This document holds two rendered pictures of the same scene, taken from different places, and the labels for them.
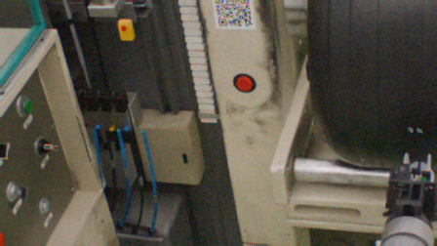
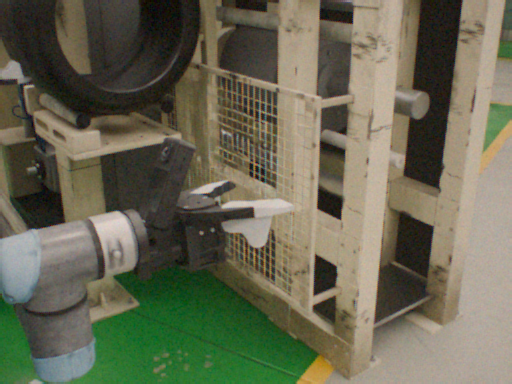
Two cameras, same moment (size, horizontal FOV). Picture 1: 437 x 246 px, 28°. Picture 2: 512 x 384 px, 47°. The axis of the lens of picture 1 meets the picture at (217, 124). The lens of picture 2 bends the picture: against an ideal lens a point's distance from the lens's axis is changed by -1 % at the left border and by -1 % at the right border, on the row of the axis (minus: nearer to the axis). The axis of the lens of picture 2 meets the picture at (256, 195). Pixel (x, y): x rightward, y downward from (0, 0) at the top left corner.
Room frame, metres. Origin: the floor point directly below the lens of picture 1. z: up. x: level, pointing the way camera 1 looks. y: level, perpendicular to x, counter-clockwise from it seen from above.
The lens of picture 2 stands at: (0.01, -1.78, 1.38)
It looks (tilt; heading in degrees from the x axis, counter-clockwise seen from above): 23 degrees down; 32
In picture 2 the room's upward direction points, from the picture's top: straight up
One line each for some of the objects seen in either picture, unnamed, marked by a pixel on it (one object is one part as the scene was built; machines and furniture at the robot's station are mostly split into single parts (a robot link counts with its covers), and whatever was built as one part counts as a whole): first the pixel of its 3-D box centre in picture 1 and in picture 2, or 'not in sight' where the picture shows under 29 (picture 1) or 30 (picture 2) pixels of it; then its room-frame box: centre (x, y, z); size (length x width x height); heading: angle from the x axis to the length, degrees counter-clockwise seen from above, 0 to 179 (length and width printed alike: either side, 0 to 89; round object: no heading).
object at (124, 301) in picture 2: not in sight; (95, 298); (1.44, -0.09, 0.02); 0.27 x 0.27 x 0.04; 69
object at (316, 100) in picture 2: not in sight; (227, 172); (1.59, -0.67, 0.65); 0.90 x 0.02 x 0.70; 69
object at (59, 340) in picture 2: not in sight; (56, 325); (0.40, -1.24, 0.94); 0.11 x 0.08 x 0.11; 65
